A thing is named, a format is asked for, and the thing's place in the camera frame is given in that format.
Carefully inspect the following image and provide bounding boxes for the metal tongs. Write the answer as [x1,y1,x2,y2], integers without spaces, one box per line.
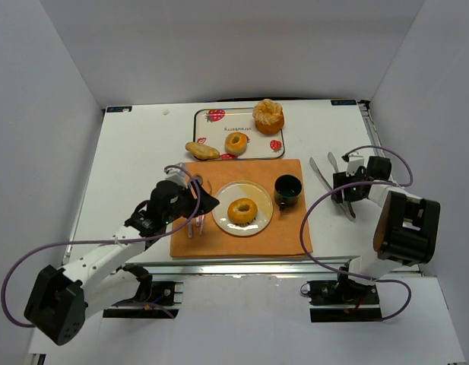
[309,151,357,222]

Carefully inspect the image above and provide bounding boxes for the ring donut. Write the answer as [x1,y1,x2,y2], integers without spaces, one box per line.
[227,198,258,224]
[224,132,249,157]

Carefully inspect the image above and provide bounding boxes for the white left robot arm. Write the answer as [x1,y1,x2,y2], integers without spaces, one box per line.
[24,180,220,346]

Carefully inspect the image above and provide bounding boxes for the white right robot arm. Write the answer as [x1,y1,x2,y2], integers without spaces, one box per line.
[331,154,441,296]

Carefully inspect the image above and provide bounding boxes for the oval bread roll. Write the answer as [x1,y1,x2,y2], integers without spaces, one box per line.
[185,141,220,160]

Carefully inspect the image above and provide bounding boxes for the white beige ceramic plate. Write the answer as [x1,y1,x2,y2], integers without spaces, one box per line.
[212,181,274,236]

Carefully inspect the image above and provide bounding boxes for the dark green mug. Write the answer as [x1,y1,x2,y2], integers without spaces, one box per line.
[274,174,303,211]

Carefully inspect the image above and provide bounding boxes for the strawberry pattern tray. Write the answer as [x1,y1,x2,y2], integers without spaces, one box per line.
[193,108,285,160]

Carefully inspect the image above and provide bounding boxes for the right blue label sticker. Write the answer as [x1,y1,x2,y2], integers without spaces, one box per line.
[330,99,358,106]

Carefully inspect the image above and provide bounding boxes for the blue label sticker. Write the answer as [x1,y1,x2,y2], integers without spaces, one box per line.
[330,99,358,106]
[106,106,132,113]

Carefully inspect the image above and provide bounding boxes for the left blue label sticker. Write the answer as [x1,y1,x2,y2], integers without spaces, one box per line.
[106,106,132,113]

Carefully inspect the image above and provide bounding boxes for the sugar-topped round pastry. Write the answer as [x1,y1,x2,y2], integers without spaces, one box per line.
[252,99,284,135]

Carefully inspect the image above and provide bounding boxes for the pink handled fork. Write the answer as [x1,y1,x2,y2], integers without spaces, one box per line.
[198,179,214,236]

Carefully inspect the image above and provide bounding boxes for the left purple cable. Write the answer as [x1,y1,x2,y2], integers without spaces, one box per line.
[0,164,201,328]

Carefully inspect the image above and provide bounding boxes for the purple cable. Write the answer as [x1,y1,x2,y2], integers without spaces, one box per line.
[0,164,201,328]
[299,145,414,322]

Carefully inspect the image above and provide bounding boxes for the pink handled spoon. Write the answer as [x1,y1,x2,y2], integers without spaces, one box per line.
[194,174,203,228]

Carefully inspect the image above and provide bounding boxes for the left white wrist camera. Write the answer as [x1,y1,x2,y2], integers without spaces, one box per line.
[163,163,189,187]

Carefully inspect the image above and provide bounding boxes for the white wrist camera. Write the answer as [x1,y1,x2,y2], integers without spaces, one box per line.
[341,151,365,176]
[163,163,189,187]

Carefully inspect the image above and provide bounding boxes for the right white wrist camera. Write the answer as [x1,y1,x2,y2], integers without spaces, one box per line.
[341,151,365,176]

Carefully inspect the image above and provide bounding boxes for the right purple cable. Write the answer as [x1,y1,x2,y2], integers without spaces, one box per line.
[299,145,414,322]

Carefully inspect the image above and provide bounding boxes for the aluminium frame rail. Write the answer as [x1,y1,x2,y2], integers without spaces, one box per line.
[138,259,336,278]

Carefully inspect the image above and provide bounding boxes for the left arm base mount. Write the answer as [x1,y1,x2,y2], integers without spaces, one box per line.
[103,264,183,319]

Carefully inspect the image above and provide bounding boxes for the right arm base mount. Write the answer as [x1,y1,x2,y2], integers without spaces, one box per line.
[300,275,382,323]

